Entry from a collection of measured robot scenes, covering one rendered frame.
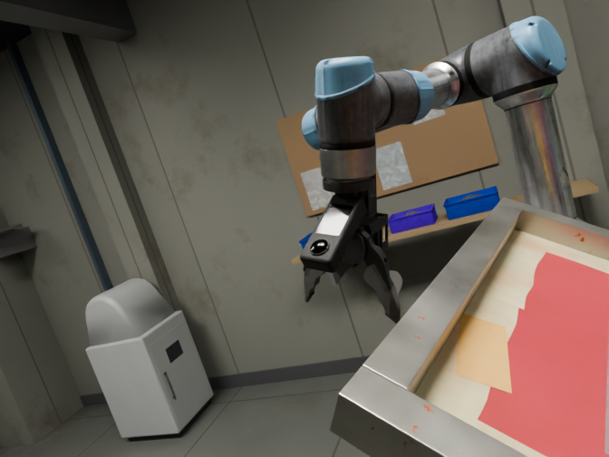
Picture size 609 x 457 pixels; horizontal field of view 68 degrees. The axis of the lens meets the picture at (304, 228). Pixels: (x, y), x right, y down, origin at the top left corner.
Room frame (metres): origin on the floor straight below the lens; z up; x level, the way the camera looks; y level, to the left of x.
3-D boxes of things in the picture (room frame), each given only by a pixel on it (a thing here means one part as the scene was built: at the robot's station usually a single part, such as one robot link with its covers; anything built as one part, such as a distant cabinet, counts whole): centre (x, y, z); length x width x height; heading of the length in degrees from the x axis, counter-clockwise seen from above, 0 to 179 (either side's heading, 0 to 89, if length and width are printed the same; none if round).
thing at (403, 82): (0.68, -0.17, 1.77); 0.11 x 0.11 x 0.08; 37
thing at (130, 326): (3.70, 1.59, 0.63); 0.64 x 0.54 x 1.26; 67
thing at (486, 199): (2.73, -1.02, 1.18); 0.32 x 0.22 x 0.10; 67
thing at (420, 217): (2.88, -0.68, 1.17); 0.29 x 0.20 x 0.10; 67
